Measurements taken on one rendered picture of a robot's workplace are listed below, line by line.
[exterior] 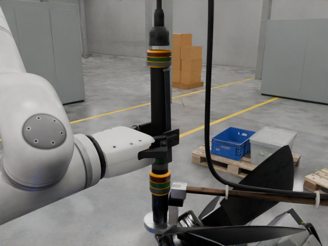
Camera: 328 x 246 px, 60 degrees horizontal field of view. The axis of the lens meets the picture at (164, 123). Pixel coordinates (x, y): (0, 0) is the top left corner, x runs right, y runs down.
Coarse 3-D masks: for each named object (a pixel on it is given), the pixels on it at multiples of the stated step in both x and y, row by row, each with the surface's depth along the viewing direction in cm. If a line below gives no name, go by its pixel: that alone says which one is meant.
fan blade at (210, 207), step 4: (216, 196) 99; (220, 196) 104; (212, 200) 96; (216, 200) 101; (208, 204) 93; (212, 204) 98; (216, 204) 105; (204, 208) 90; (208, 208) 95; (212, 208) 101; (204, 212) 90; (208, 212) 97; (200, 216) 86; (204, 216) 92; (200, 220) 87
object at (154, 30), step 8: (160, 16) 48; (160, 24) 49; (152, 32) 49; (160, 32) 48; (168, 32) 49; (152, 40) 49; (160, 40) 49; (168, 40) 50; (152, 200) 59; (160, 200) 58; (152, 208) 60; (160, 208) 59; (160, 216) 60
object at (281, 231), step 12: (180, 228) 44; (192, 228) 42; (204, 228) 41; (216, 228) 41; (228, 228) 41; (240, 228) 42; (252, 228) 42; (264, 228) 43; (276, 228) 43; (288, 228) 43; (300, 228) 44; (216, 240) 60; (228, 240) 57; (240, 240) 55; (252, 240) 53; (264, 240) 52
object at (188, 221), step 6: (180, 216) 70; (186, 216) 70; (192, 216) 71; (186, 222) 69; (192, 222) 70; (198, 222) 72; (174, 234) 68; (180, 234) 68; (156, 240) 71; (162, 240) 69; (168, 240) 68; (174, 240) 68; (180, 240) 67
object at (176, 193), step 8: (184, 184) 59; (176, 192) 57; (184, 192) 57; (168, 200) 58; (176, 200) 57; (168, 208) 59; (176, 208) 58; (152, 216) 63; (168, 216) 59; (176, 216) 59; (144, 224) 61; (152, 224) 60; (160, 224) 60; (168, 224) 60; (176, 224) 60; (152, 232) 59; (160, 232) 59
